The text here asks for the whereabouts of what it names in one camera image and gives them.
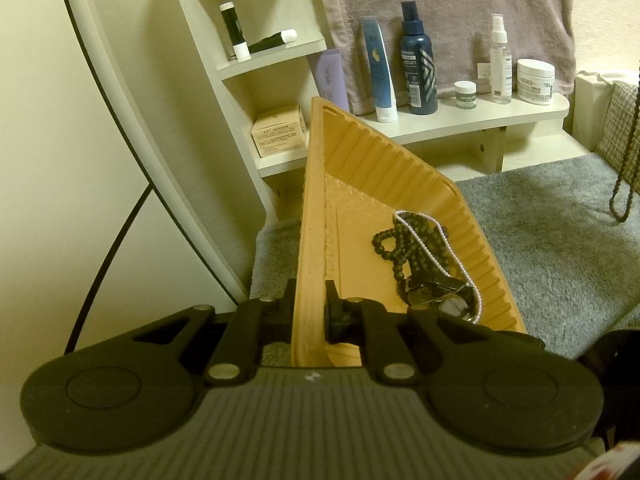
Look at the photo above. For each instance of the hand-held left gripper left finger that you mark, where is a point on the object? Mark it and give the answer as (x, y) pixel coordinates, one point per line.
(280, 317)

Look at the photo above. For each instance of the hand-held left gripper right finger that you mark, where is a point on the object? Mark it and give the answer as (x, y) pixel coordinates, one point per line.
(337, 320)

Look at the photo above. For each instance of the black wristwatch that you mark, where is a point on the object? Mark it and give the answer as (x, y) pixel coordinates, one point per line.
(453, 306)

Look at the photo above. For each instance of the orange plastic tray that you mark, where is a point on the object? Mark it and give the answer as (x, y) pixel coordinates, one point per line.
(350, 200)

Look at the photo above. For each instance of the small cardboard box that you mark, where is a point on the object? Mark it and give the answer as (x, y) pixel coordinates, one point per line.
(279, 132)

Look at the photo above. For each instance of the grey fluffy mat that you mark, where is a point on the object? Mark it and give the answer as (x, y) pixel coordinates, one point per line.
(550, 240)

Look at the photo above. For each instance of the cream wooden shelf unit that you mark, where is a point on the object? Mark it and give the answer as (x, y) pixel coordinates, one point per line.
(240, 90)

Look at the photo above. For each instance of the purple tube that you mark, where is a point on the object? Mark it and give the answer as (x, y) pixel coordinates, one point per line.
(331, 80)

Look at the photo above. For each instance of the blue white tube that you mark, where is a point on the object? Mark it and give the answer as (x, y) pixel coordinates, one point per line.
(380, 70)

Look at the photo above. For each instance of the small green jar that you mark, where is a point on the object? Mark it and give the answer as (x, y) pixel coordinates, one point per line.
(465, 96)

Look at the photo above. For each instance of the dark blue bottle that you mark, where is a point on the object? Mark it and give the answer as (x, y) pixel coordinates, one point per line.
(419, 70)

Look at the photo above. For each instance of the lying black white stick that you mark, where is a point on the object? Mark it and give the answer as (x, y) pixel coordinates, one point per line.
(272, 41)

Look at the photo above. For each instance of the standing black white stick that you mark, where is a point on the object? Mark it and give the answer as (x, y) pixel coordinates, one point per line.
(233, 30)

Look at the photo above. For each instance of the clear spray bottle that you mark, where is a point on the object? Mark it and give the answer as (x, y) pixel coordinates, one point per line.
(500, 70)

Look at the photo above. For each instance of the white cream jar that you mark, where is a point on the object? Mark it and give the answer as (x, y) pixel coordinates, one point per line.
(535, 82)

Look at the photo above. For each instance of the white quilted pillow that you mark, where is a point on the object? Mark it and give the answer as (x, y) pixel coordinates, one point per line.
(590, 105)

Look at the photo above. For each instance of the grey checked cushion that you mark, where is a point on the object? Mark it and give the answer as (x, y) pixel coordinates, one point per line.
(620, 130)

